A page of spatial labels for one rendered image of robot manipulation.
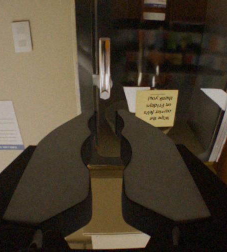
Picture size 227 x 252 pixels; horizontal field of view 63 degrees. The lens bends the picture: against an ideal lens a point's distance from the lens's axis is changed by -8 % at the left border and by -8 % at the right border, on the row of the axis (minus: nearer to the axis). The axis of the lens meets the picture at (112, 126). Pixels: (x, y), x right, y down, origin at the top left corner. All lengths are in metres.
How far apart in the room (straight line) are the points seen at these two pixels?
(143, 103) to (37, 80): 0.57
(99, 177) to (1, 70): 0.63
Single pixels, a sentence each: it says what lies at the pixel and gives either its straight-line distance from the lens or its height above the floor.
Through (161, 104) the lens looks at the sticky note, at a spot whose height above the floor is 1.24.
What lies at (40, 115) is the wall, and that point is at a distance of 0.92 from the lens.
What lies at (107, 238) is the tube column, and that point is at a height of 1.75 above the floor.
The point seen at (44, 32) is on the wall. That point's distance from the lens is 0.80.
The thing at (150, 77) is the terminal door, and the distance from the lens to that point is 0.35.
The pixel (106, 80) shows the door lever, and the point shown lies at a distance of 0.29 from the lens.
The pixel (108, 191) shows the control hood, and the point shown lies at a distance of 0.45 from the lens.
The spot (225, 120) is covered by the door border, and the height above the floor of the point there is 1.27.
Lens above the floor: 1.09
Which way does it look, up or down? 32 degrees up
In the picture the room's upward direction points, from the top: 179 degrees counter-clockwise
